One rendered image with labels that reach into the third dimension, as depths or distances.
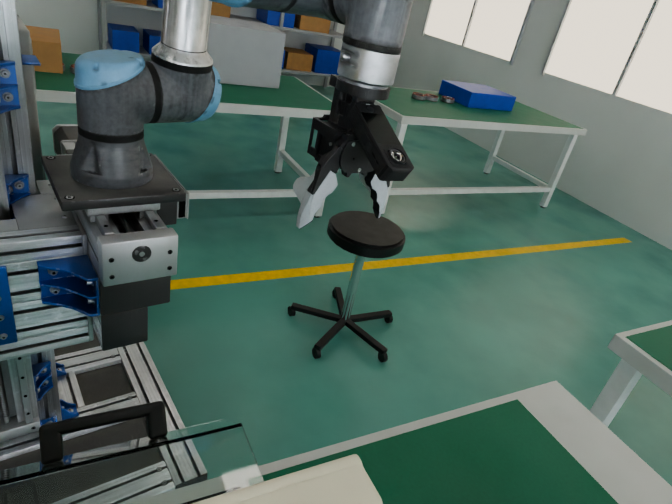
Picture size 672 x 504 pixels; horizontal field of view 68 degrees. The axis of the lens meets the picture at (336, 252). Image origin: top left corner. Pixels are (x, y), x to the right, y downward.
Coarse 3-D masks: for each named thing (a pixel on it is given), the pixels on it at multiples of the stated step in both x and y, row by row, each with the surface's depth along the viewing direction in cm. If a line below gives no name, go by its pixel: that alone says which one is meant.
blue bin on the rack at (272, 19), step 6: (258, 12) 627; (264, 12) 609; (270, 12) 600; (276, 12) 603; (258, 18) 628; (264, 18) 610; (270, 18) 604; (276, 18) 607; (288, 18) 613; (294, 18) 616; (270, 24) 607; (276, 24) 610; (288, 24) 617
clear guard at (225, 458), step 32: (96, 448) 50; (128, 448) 46; (160, 448) 45; (192, 448) 46; (224, 448) 46; (0, 480) 40; (32, 480) 40; (64, 480) 41; (96, 480) 42; (128, 480) 42; (160, 480) 43; (192, 480) 43; (224, 480) 44; (256, 480) 44
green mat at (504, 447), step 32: (480, 416) 101; (512, 416) 103; (352, 448) 88; (384, 448) 89; (416, 448) 91; (448, 448) 92; (480, 448) 94; (512, 448) 95; (544, 448) 97; (384, 480) 84; (416, 480) 85; (448, 480) 86; (480, 480) 87; (512, 480) 89; (544, 480) 90; (576, 480) 91
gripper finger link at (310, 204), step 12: (300, 180) 70; (312, 180) 68; (324, 180) 66; (336, 180) 67; (300, 192) 69; (324, 192) 67; (300, 204) 68; (312, 204) 67; (300, 216) 68; (312, 216) 68; (300, 228) 69
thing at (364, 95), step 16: (336, 80) 66; (336, 96) 67; (352, 96) 65; (368, 96) 62; (384, 96) 63; (336, 112) 67; (320, 128) 68; (336, 128) 66; (320, 144) 69; (336, 144) 66; (352, 144) 65; (352, 160) 66; (368, 160) 68
